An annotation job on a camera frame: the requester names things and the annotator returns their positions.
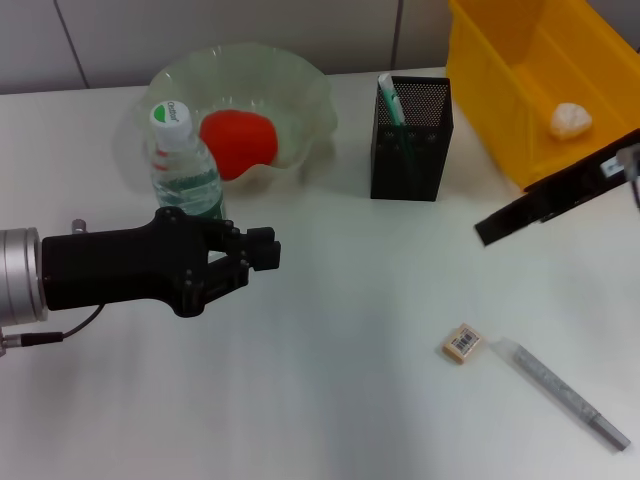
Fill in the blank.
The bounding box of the orange fruit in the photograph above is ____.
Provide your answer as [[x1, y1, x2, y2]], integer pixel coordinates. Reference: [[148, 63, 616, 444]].
[[199, 110, 279, 182]]

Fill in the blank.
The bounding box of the pale green glass fruit plate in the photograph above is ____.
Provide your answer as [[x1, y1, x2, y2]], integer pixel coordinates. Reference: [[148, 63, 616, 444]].
[[117, 43, 339, 192]]

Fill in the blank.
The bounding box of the black mesh pen holder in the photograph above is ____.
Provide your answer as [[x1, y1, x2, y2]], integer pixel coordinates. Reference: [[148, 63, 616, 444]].
[[370, 74, 455, 203]]

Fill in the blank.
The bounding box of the grey pen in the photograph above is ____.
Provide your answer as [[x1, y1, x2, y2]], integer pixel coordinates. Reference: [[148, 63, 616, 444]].
[[489, 337, 633, 453]]

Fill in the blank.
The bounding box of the clear water bottle green label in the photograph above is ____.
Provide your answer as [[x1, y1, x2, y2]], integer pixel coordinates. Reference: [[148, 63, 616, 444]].
[[147, 99, 229, 225]]

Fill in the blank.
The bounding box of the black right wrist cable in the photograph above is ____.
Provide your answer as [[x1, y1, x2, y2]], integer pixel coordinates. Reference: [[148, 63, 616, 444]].
[[616, 144, 640, 209]]

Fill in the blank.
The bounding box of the mint green utility knife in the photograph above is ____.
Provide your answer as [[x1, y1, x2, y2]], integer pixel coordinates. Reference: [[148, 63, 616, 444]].
[[377, 73, 417, 174]]

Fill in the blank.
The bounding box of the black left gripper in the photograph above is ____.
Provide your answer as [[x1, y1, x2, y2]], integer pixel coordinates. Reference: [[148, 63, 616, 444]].
[[40, 206, 283, 319]]

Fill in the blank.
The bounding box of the beige eraser with barcode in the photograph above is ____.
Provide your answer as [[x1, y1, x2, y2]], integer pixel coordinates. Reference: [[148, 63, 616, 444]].
[[442, 323, 486, 365]]

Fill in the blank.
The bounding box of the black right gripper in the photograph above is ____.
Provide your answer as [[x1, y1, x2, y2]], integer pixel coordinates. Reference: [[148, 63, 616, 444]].
[[473, 128, 640, 247]]

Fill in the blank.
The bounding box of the white paper ball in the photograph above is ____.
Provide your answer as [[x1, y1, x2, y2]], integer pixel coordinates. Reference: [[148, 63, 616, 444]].
[[549, 102, 594, 142]]

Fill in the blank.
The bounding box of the yellow plastic bin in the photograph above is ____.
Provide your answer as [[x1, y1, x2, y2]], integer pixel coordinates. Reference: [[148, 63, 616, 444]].
[[444, 0, 640, 194]]

